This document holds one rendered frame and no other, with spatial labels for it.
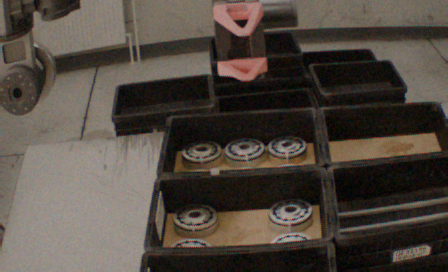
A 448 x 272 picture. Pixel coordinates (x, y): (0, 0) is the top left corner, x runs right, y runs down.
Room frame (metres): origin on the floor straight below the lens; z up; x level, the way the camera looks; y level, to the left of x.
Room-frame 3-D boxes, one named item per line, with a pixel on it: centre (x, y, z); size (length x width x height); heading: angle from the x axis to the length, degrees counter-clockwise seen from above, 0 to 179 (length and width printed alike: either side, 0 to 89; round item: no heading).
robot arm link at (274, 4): (1.09, -0.07, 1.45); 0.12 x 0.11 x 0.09; 2
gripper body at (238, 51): (1.00, -0.03, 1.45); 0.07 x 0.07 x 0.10; 2
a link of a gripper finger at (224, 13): (0.92, -0.03, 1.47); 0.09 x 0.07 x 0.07; 2
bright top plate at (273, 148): (1.66, -0.16, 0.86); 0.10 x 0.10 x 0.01
